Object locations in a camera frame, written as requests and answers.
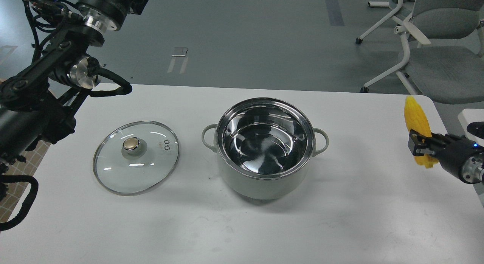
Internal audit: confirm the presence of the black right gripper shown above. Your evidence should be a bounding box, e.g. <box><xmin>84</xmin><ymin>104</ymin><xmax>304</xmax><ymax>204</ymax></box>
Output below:
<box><xmin>408</xmin><ymin>121</ymin><xmax>484</xmax><ymax>184</ymax></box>

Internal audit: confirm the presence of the beige checkered cloth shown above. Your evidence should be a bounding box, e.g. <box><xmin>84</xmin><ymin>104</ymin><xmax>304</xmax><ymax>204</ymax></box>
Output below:
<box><xmin>0</xmin><ymin>79</ymin><xmax>51</xmax><ymax>223</ymax></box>

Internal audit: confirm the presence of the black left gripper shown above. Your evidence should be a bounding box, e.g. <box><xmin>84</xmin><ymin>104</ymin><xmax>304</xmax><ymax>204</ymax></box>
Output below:
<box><xmin>76</xmin><ymin>0</ymin><xmax>149</xmax><ymax>31</ymax></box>

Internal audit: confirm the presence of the grey white office chair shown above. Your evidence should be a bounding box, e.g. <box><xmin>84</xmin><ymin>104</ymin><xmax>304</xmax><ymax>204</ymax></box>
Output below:
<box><xmin>356</xmin><ymin>0</ymin><xmax>484</xmax><ymax>105</ymax></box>

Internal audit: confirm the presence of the yellow corn cob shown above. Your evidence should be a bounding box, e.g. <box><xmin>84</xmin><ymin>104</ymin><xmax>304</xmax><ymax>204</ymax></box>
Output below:
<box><xmin>404</xmin><ymin>95</ymin><xmax>439</xmax><ymax>169</ymax></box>

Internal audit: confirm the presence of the pale green cooking pot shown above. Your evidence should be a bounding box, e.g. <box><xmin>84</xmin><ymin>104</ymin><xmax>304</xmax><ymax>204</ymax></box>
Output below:
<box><xmin>201</xmin><ymin>97</ymin><xmax>329</xmax><ymax>200</ymax></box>

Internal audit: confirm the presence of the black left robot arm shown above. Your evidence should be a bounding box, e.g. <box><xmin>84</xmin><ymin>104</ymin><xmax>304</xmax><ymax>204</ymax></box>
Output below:
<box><xmin>0</xmin><ymin>0</ymin><xmax>149</xmax><ymax>231</ymax></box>

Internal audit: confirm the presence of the glass pot lid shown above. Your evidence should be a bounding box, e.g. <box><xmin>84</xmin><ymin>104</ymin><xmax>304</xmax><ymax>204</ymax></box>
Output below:
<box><xmin>92</xmin><ymin>121</ymin><xmax>180</xmax><ymax>196</ymax></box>

